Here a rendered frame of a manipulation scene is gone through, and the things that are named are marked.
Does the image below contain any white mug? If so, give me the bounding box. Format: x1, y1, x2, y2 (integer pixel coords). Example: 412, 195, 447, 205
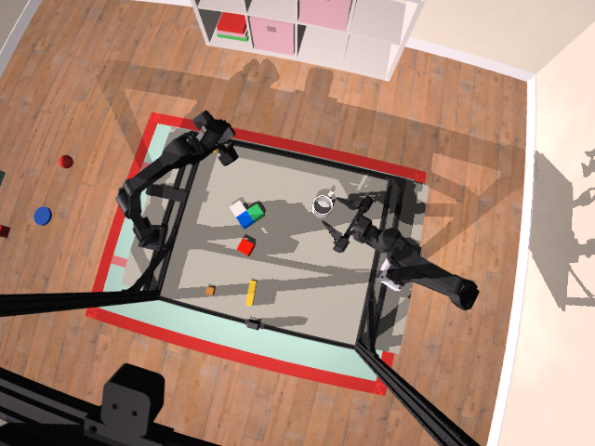
312, 191, 334, 218

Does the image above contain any yellow flat bar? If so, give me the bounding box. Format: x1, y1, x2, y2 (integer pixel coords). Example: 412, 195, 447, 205
246, 281, 257, 306

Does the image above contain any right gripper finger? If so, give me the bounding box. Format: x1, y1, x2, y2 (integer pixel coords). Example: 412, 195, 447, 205
336, 197, 363, 210
322, 220, 342, 243

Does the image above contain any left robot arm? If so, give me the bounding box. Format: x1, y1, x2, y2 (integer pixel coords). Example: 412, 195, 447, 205
115, 119, 235, 247

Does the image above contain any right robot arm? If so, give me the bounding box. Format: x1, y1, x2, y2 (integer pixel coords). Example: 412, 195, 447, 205
352, 216, 480, 310

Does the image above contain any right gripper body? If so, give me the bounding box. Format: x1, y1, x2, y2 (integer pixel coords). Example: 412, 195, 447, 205
333, 195, 378, 253

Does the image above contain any green cube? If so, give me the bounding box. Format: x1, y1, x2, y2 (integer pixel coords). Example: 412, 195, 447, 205
246, 203, 264, 222

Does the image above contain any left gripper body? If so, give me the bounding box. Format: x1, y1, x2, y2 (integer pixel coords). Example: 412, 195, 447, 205
192, 111, 238, 166

